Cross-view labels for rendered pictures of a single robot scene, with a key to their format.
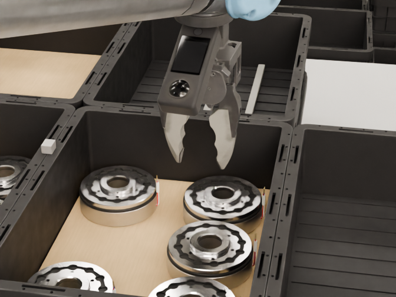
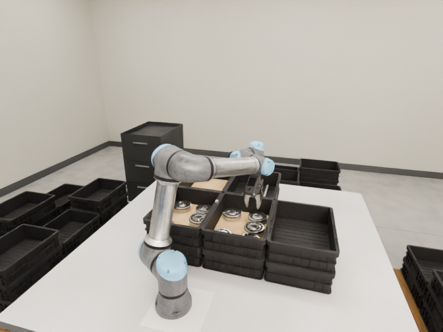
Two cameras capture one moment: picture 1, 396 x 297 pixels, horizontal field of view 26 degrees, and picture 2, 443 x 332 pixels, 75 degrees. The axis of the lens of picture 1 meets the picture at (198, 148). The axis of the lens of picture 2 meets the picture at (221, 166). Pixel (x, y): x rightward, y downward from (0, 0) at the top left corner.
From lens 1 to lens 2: 0.47 m
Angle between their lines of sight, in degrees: 10
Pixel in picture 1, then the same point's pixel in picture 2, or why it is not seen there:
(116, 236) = (231, 224)
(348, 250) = (287, 230)
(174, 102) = (248, 192)
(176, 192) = (245, 215)
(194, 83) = (252, 188)
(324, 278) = (281, 236)
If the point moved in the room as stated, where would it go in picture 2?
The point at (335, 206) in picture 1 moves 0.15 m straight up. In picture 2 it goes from (285, 220) to (287, 195)
